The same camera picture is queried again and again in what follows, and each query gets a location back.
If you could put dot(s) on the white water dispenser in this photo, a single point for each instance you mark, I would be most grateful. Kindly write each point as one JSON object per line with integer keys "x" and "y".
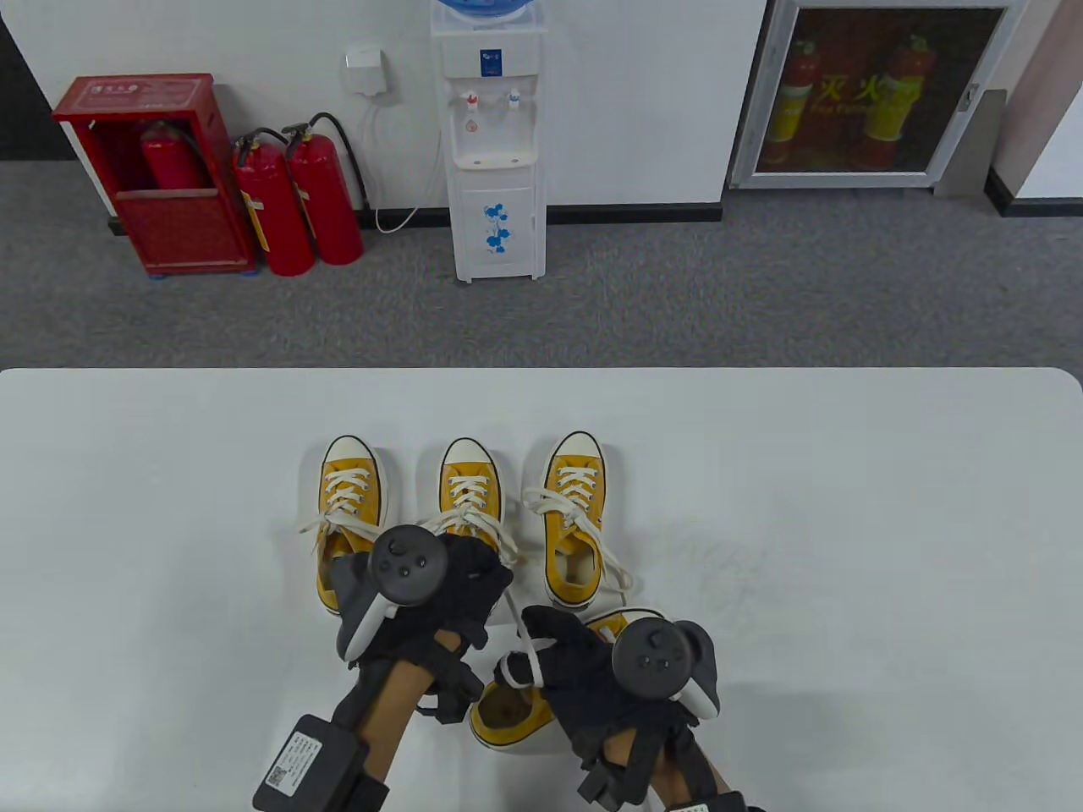
{"x": 495, "y": 211}

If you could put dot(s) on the red fire extinguisher cabinet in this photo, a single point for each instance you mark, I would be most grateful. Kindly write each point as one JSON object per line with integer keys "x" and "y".
{"x": 186, "y": 228}

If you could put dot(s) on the person's left forearm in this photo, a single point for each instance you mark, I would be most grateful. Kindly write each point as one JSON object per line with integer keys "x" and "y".
{"x": 398, "y": 719}

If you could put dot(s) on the person's right forearm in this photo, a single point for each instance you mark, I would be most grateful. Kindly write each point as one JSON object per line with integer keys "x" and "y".
{"x": 668, "y": 770}

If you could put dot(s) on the glass door fire cabinet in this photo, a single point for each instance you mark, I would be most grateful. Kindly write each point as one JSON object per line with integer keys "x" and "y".
{"x": 888, "y": 101}

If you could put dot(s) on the black labelled box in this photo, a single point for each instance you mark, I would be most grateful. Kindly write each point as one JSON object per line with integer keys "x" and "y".
{"x": 313, "y": 765}
{"x": 711, "y": 803}

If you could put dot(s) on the person's left hand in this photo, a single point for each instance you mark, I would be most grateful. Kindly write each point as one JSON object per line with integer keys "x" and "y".
{"x": 474, "y": 592}

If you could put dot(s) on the grey tracking controller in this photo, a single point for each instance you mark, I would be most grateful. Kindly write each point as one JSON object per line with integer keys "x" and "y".
{"x": 406, "y": 562}
{"x": 656, "y": 655}

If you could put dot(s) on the white wall box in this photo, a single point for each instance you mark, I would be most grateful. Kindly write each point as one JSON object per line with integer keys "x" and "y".
{"x": 368, "y": 72}

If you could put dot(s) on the person's right hand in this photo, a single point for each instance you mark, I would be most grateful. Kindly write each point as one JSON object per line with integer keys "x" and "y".
{"x": 575, "y": 668}

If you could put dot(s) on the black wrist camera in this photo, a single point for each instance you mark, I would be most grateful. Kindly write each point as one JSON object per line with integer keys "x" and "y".
{"x": 613, "y": 782}
{"x": 457, "y": 689}

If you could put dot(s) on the red fire extinguisher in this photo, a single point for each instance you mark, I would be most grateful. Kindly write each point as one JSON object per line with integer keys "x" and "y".
{"x": 326, "y": 203}
{"x": 169, "y": 165}
{"x": 275, "y": 211}

